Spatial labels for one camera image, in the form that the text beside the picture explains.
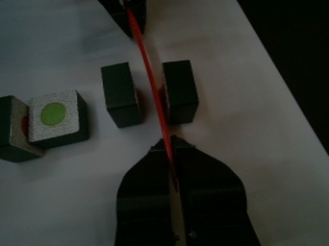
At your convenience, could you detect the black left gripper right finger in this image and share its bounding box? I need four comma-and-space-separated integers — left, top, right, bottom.
170, 135, 264, 246

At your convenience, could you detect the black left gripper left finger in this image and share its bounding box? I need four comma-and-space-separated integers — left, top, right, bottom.
114, 137, 181, 246

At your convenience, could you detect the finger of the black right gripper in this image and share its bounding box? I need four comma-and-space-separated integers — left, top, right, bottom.
128, 0, 149, 36
98, 0, 136, 39

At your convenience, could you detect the red toy knife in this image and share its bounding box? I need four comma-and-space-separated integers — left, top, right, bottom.
122, 1, 181, 193

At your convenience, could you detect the black toy sushi piece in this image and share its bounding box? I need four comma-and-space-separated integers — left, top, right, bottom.
101, 61, 146, 130

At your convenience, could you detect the toy sushi piece red centre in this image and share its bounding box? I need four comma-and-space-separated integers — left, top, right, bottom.
0, 94, 47, 163
161, 60, 201, 126

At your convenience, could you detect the toy sushi piece green centre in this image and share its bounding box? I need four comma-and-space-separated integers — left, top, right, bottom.
27, 88, 92, 150

